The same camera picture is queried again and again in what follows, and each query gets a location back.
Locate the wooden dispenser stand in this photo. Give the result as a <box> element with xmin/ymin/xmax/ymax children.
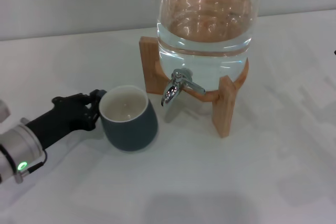
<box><xmin>139</xmin><ymin>36</ymin><xmax>250</xmax><ymax>138</ymax></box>

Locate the chrome faucet with lever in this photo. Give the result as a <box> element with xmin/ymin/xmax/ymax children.
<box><xmin>161</xmin><ymin>68</ymin><xmax>207</xmax><ymax>108</ymax></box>

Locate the black ceramic cup white inside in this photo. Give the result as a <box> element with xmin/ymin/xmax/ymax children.
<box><xmin>90</xmin><ymin>84</ymin><xmax>159</xmax><ymax>153</ymax></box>

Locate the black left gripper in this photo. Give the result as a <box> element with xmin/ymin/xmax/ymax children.
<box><xmin>25</xmin><ymin>92</ymin><xmax>101</xmax><ymax>151</ymax></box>

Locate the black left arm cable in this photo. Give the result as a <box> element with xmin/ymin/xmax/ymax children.
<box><xmin>15</xmin><ymin>150</ymin><xmax>48</xmax><ymax>184</ymax></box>

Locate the glass water dispenser jar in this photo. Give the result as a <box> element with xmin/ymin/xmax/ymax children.
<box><xmin>156</xmin><ymin>0</ymin><xmax>260</xmax><ymax>97</ymax></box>

